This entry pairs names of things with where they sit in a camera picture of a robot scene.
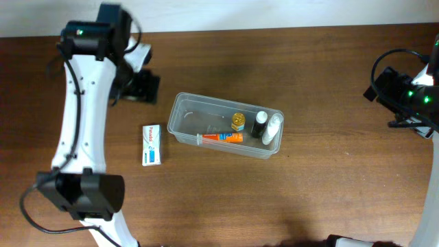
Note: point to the white spray bottle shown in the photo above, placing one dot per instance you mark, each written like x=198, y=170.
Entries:
x=272, y=128

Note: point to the small gold-lid balm jar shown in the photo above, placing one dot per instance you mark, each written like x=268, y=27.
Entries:
x=238, y=122

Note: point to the clear plastic container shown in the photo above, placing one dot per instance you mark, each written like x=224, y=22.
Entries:
x=194, y=115

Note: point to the white Panadol box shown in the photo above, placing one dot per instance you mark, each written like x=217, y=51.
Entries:
x=151, y=145

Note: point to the dark bottle white cap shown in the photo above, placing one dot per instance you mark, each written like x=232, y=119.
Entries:
x=259, y=124

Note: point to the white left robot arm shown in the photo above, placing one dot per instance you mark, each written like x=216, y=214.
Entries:
x=103, y=64

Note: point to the orange tablet tube white cap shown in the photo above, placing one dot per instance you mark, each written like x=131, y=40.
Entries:
x=219, y=139

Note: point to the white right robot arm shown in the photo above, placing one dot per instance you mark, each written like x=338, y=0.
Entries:
x=422, y=101

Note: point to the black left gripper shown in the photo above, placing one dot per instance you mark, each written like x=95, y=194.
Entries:
x=145, y=89

